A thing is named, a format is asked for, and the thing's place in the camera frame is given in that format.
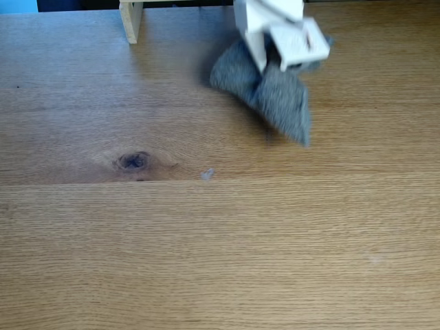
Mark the grey terry cleaning cloth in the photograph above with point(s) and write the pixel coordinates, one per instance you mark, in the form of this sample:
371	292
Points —
278	99

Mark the light blue object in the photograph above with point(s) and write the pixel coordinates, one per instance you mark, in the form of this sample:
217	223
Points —
17	5

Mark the white camera box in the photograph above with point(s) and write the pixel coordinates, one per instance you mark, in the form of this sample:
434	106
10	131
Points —
299	43

